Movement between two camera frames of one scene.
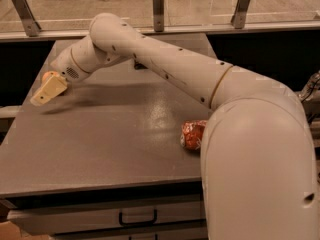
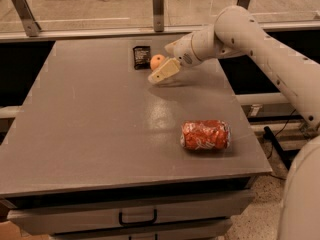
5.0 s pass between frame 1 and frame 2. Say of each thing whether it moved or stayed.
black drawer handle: stayed
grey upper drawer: stayed
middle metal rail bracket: stayed
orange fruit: moved
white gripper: moved
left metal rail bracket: stayed
